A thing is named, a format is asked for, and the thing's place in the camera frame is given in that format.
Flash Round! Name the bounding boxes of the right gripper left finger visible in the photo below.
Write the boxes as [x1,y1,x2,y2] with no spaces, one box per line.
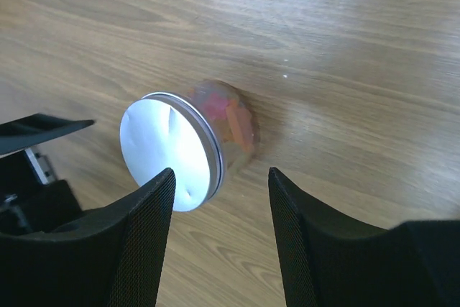
[1,168,176,306]

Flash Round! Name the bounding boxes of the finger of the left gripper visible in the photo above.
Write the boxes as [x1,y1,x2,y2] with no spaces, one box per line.
[1,113,95,155]

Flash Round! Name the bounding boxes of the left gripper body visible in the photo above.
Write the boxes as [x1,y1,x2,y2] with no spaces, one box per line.
[1,148,83,235]

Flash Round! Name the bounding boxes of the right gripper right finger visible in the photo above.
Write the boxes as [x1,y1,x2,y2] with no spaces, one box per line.
[268,168,459,306]

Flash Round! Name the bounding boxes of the white round lid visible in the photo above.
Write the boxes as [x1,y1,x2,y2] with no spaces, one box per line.
[119,91,226,212]

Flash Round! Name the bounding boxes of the clear plastic cup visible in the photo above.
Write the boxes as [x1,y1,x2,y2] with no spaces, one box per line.
[185,80,258,175]

